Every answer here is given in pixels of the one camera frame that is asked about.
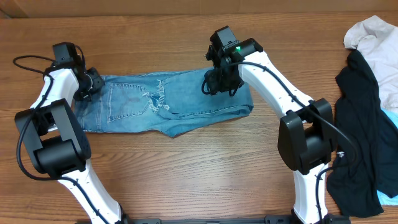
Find light blue cloth piece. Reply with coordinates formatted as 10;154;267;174
377;109;397;206

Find white beige garment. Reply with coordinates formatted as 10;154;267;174
343;16;397;113

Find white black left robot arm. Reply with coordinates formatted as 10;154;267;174
14;42;132;223

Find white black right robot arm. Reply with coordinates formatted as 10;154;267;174
201;26;336;223

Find brown cardboard back panel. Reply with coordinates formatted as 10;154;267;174
1;0;397;18

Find light blue denim jeans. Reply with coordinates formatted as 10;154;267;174
74;68;254;137

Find black garment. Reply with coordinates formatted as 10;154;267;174
326;50;383;218

